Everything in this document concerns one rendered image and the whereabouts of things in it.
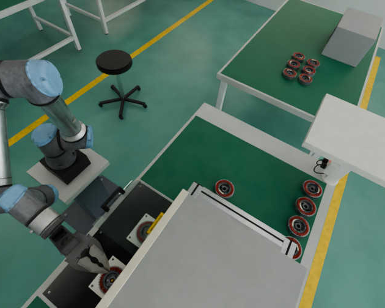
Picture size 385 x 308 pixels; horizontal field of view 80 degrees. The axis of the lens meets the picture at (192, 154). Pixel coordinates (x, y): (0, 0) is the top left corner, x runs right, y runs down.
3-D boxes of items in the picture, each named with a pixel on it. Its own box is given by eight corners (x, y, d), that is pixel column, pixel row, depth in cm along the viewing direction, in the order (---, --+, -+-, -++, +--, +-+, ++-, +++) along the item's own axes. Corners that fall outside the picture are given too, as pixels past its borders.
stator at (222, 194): (223, 178, 136) (225, 175, 133) (237, 192, 131) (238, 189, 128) (209, 189, 131) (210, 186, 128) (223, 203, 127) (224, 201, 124)
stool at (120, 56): (92, 102, 262) (75, 59, 215) (122, 80, 286) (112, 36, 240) (129, 124, 249) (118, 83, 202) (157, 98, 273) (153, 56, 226)
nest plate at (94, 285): (88, 286, 100) (88, 286, 99) (113, 255, 107) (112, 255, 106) (115, 309, 96) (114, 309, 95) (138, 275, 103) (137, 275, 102)
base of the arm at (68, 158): (40, 161, 123) (31, 150, 115) (63, 142, 131) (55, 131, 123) (60, 174, 120) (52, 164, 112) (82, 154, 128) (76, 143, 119)
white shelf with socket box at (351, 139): (267, 187, 135) (304, 141, 96) (288, 145, 153) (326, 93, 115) (326, 220, 126) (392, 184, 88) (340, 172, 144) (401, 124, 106)
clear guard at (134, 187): (91, 224, 91) (87, 220, 86) (132, 180, 103) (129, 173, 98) (157, 274, 83) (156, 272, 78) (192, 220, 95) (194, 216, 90)
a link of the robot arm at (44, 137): (43, 139, 120) (30, 121, 108) (71, 137, 122) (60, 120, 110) (39, 158, 113) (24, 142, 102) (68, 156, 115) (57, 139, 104)
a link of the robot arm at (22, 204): (26, 179, 69) (8, 183, 61) (55, 202, 71) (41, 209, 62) (7, 198, 69) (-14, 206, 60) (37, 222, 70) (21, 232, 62)
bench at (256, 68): (206, 130, 252) (217, 73, 189) (269, 52, 343) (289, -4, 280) (301, 181, 224) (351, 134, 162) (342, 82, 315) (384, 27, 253)
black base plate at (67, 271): (44, 294, 99) (41, 293, 97) (140, 183, 130) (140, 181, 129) (128, 371, 87) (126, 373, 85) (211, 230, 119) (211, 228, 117)
